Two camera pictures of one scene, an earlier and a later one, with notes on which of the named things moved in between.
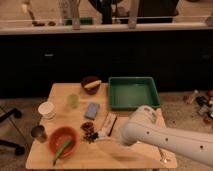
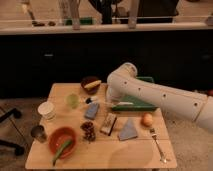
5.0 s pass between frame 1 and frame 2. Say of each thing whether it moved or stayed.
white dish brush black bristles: moved
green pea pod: stayed
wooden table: stayed
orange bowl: stayed
